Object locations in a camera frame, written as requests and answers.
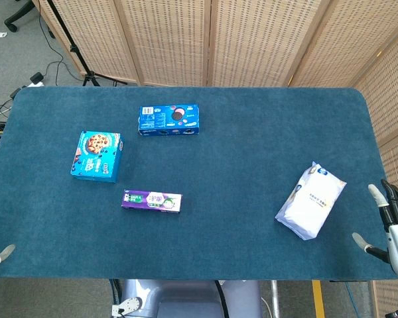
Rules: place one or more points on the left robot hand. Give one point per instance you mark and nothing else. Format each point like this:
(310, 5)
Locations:
(3, 253)

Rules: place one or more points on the white tissue paper pack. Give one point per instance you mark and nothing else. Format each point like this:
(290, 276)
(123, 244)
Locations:
(308, 202)

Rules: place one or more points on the light blue cookie box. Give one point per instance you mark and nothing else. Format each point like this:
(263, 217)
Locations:
(96, 157)

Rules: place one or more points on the purple toothpaste box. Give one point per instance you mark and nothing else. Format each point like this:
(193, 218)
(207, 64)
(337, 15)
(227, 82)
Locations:
(152, 201)

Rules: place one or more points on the dark blue Oreo box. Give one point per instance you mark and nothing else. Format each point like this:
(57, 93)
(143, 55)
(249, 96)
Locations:
(169, 121)

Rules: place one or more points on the yellow floor tape strip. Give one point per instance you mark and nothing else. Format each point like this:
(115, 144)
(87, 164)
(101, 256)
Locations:
(318, 298)

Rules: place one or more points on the metal table leg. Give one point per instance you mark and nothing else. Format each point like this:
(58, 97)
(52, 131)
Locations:
(275, 298)

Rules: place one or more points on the black power adapter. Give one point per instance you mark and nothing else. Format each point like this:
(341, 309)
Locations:
(37, 77)

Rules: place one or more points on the grey-blue robot torso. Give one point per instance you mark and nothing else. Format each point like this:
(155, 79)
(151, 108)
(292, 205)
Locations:
(185, 298)

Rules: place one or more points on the blue felt table cover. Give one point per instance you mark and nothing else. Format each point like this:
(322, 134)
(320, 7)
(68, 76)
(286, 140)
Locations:
(219, 165)

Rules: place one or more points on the black tripod stand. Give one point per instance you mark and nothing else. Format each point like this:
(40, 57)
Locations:
(73, 49)

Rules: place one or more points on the black office chair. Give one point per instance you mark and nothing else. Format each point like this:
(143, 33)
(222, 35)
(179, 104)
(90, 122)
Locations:
(17, 16)

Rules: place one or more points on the white metal bracket plate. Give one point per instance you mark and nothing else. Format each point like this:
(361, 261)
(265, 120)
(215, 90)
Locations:
(127, 305)

